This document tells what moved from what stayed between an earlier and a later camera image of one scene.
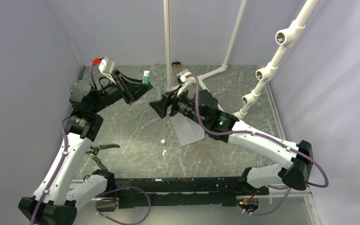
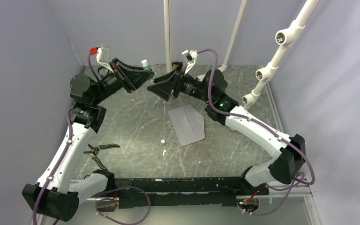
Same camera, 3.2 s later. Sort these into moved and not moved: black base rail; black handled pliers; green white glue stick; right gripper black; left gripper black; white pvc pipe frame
Moved: left gripper black; green white glue stick; right gripper black
Not moved: black base rail; black handled pliers; white pvc pipe frame
